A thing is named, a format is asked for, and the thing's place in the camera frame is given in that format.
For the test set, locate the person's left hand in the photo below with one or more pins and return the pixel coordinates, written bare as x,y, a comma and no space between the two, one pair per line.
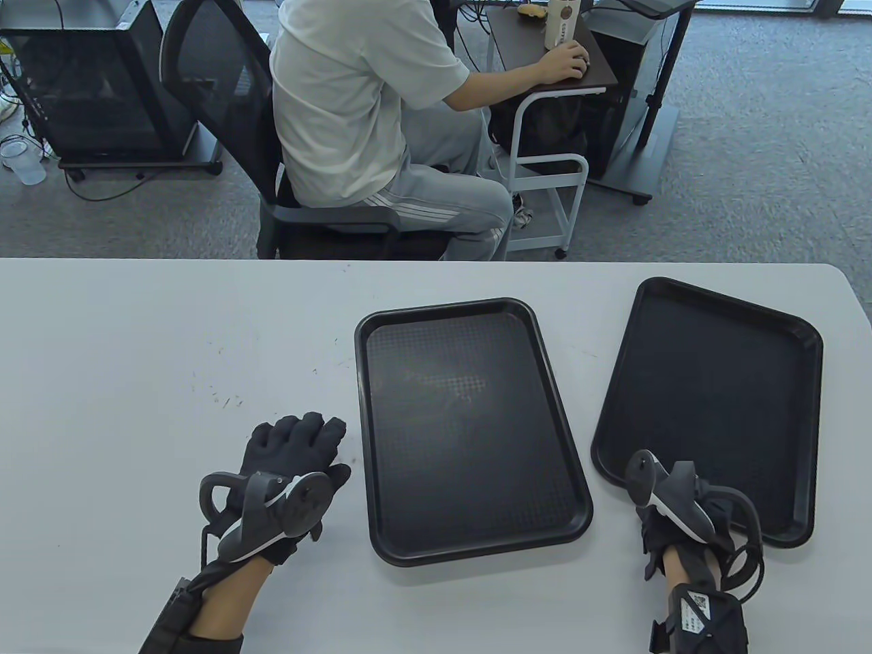
293,443

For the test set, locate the person's right hand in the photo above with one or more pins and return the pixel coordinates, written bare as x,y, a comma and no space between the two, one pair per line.
715,524

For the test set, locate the person's left forearm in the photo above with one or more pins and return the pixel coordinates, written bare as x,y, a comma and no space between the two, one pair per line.
228,599

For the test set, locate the person's right forearm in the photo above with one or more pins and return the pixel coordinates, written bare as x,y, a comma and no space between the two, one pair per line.
684,569

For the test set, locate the black mesh office chair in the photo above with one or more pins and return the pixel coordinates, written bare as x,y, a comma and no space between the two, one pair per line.
218,75

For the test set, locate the grey monitor stand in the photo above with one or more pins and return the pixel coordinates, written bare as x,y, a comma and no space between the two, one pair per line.
647,143

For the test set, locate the clear plastic cup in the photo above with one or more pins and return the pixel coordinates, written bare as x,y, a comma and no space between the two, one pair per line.
24,163

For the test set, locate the black computer case on cart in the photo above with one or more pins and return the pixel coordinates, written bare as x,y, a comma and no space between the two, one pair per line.
95,88

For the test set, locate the black bag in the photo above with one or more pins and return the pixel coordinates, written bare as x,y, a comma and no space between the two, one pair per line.
552,129

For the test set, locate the black padded chair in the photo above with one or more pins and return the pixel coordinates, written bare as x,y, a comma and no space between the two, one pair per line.
444,20

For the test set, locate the brown top white side table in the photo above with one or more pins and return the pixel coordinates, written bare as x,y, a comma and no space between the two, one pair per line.
518,41

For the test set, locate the tan snack item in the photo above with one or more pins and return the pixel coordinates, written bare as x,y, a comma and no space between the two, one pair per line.
531,11

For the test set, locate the white drink carton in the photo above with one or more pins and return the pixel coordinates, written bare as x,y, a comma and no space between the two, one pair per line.
560,24

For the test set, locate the black right wrist camera band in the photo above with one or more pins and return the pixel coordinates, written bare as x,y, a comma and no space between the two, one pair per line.
702,623

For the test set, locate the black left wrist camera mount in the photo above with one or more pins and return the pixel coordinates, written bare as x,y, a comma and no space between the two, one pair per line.
177,620

